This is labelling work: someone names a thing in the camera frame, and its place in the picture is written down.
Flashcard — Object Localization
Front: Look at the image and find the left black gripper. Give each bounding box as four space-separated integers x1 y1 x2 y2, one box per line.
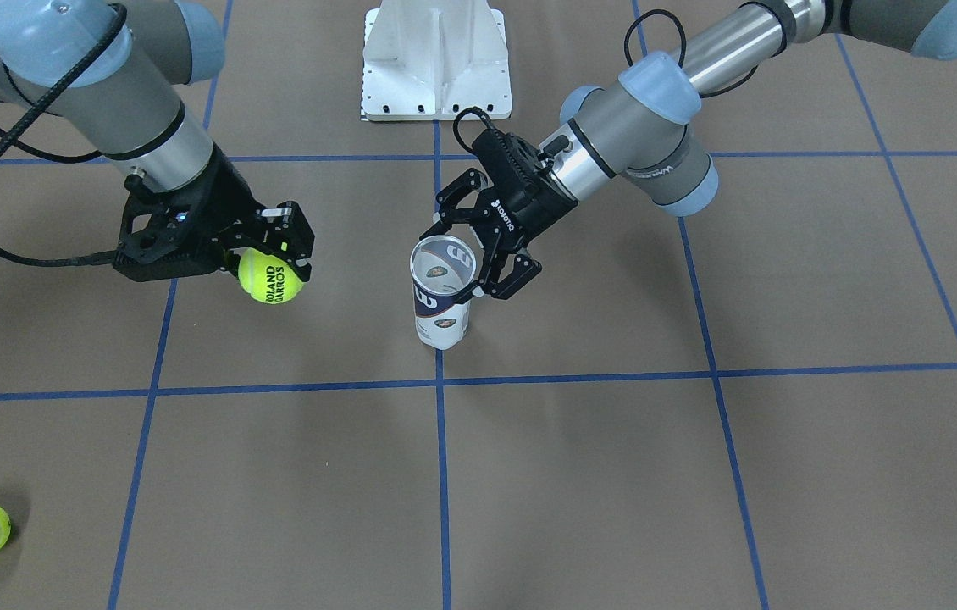
420 129 578 304

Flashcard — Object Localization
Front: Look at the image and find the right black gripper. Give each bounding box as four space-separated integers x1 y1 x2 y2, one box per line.
112 147 315 282

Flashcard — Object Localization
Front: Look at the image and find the clear tennis ball can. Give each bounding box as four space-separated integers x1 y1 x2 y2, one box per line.
409 235 479 351

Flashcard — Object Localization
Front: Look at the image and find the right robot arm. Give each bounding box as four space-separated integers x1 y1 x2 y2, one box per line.
0 1 313 283

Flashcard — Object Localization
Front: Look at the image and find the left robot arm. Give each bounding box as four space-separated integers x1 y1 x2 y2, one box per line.
427 1 957 304

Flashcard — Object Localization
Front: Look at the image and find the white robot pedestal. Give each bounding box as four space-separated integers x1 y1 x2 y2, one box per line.
360 1 513 121

